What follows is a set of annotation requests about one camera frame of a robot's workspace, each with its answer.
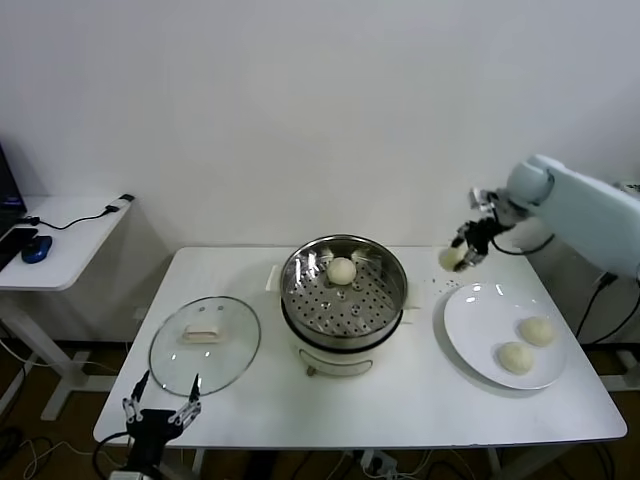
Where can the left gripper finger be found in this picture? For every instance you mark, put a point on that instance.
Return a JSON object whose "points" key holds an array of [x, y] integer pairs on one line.
{"points": [[141, 387], [194, 391]]}

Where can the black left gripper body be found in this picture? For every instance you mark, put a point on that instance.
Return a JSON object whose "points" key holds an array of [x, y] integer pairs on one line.
{"points": [[150, 425]]}

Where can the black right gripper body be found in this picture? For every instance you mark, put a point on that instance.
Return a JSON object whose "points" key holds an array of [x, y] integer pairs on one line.
{"points": [[482, 234]]}

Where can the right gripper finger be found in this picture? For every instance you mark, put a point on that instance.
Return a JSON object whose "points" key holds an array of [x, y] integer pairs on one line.
{"points": [[462, 234], [474, 257]]}

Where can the white steamed baozi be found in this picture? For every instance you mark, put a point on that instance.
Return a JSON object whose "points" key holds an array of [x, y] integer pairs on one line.
{"points": [[515, 358], [537, 331], [450, 257], [341, 270]]}

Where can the glass pot lid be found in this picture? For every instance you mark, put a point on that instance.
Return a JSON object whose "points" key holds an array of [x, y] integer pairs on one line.
{"points": [[225, 325]]}

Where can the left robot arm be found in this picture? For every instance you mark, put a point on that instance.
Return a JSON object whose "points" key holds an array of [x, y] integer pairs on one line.
{"points": [[127, 472]]}

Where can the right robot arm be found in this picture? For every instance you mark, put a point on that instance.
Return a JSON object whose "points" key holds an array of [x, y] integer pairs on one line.
{"points": [[585, 215]]}

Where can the stainless steel steamer basket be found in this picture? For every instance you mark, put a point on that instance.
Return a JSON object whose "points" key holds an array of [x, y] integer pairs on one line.
{"points": [[310, 300]]}

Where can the white table leg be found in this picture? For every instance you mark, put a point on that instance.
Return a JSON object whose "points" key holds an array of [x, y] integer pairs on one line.
{"points": [[495, 462], [199, 462]]}

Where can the white round plate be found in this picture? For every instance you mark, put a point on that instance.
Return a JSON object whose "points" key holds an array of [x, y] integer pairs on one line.
{"points": [[480, 320]]}

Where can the white electric cooking pot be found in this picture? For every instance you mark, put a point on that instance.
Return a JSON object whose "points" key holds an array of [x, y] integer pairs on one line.
{"points": [[340, 362]]}

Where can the blue computer mouse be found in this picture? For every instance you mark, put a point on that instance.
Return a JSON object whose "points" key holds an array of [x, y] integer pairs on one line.
{"points": [[37, 248]]}

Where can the white power strip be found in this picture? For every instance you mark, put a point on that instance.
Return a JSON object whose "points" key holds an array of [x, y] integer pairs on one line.
{"points": [[380, 462]]}

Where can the black laptop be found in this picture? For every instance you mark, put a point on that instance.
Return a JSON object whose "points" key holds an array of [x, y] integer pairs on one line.
{"points": [[7, 190]]}

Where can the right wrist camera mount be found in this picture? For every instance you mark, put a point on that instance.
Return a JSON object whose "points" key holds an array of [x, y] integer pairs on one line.
{"points": [[480, 198]]}

